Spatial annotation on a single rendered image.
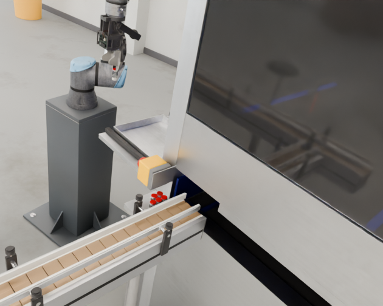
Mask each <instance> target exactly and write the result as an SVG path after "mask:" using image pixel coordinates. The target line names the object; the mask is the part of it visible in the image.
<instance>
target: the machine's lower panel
mask: <svg viewBox="0 0 383 306"><path fill-rule="evenodd" d="M198 213H200V214H202V215H203V216H204V217H206V223H205V227H204V231H203V234H202V238H201V240H199V241H197V242H196V243H194V244H192V245H190V246H188V247H187V248H185V249H183V250H182V251H180V252H178V253H176V254H175V255H173V256H171V257H169V258H168V259H166V260H164V261H163V262H161V263H159V264H157V267H156V273H155V277H154V283H153V289H152V293H151V299H150V305H149V306H312V305H311V304H310V303H309V302H307V301H306V300H305V299H304V298H302V297H301V296H300V295H299V294H298V293H297V292H296V291H294V290H293V289H292V288H291V287H290V286H289V285H288V284H286V283H285V282H284V281H283V280H281V279H280V278H279V277H278V276H277V275H276V274H275V273H273V272H272V271H271V270H270V269H269V268H268V267H267V266H265V265H264V264H263V263H262V262H260V261H259V260H258V259H257V258H256V257H255V256H254V255H252V254H251V253H250V252H249V251H248V250H246V249H245V248H244V247H243V246H242V245H241V244H239V243H238V242H237V241H236V240H235V239H234V238H233V237H231V236H230V235H229V234H228V233H226V232H225V231H224V230H223V229H222V228H221V227H220V226H218V225H217V224H216V223H215V222H214V221H213V220H212V219H210V218H209V217H208V216H207V215H205V214H204V213H203V212H202V211H201V210H199V211H198Z"/></svg>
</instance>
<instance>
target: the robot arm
mask: <svg viewBox="0 0 383 306"><path fill-rule="evenodd" d="M127 3H129V0H105V13H106V14H105V15H100V30H97V44H99V46H101V47H102V48H104V49H105V52H104V55H102V58H101V60H100V63H99V62H96V60H95V58H91V57H90V56H81V57H77V58H74V59H73V60H72V61H71V67H70V89H69V93H68V96H67V98H66V104H67V105H68V106H69V107H71V108H73V109H78V110H90V109H93V108H95V107H96V106H97V102H98V101H97V96H96V94H95V90H94V89H95V86H98V87H110V88H113V89H114V88H119V89H120V88H122V87H123V86H124V83H125V79H126V73H127V69H128V66H127V65H125V57H126V36H125V33H126V34H128V35H129V37H130V38H131V39H136V40H138V41H139V39H140V38H141V35H140V34H139V33H138V31H137V30H135V29H131V28H129V27H128V26H126V25H125V18H126V10H127ZM98 34H99V41H98ZM113 68H116V72H118V77H117V81H113V80H112V69H113Z"/></svg>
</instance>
